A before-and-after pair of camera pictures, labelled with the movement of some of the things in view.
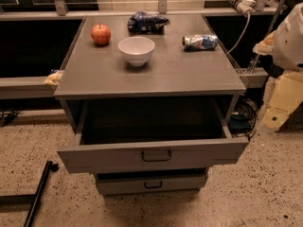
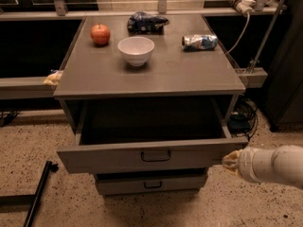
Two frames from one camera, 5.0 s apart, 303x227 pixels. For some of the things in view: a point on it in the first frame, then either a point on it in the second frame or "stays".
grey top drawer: (122, 133) stays
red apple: (100, 34) stays
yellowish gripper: (289, 46) → (245, 163)
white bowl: (136, 49) stays
